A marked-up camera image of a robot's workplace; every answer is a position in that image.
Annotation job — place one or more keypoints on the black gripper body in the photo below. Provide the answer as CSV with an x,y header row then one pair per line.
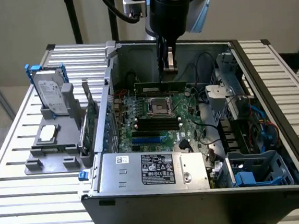
x,y
169,16

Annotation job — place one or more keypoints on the green RAM stick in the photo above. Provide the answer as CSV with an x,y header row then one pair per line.
x,y
150,89

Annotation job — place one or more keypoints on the black RAM slot bank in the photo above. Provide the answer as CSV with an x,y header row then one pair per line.
x,y
157,123

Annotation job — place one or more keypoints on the blue expansion slot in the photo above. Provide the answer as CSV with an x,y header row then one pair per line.
x,y
146,140

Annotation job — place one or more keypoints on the silver CPU socket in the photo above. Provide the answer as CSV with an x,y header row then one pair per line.
x,y
157,106

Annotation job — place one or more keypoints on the green motherboard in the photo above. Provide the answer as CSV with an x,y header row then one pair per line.
x,y
171,120

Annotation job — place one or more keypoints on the grey metal disk bay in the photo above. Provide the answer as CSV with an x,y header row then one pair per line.
x,y
227,89

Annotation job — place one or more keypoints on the green graphics card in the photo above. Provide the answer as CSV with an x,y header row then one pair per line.
x,y
88,122

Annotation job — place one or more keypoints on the hard drive in blue caddy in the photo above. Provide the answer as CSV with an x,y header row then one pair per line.
x,y
63,72

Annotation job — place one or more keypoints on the grey power supply unit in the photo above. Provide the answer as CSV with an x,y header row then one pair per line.
x,y
154,170

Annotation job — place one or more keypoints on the silver hard disk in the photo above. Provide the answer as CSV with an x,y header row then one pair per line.
x,y
50,95

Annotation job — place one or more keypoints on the grey plastic parts rack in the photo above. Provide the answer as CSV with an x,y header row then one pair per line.
x,y
60,146

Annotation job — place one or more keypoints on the silver CPU chip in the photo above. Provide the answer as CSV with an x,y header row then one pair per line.
x,y
47,133

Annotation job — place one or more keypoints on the blue plastic latch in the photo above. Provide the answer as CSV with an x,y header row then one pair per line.
x,y
83,175

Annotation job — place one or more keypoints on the blue plastic drive caddy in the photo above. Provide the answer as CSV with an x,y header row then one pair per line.
x,y
256,169

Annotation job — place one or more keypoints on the black open PC case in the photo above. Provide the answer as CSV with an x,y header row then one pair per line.
x,y
199,207

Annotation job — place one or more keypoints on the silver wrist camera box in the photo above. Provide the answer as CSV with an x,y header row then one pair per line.
x,y
133,6

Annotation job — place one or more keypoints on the black metal post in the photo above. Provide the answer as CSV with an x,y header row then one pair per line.
x,y
112,15
73,16

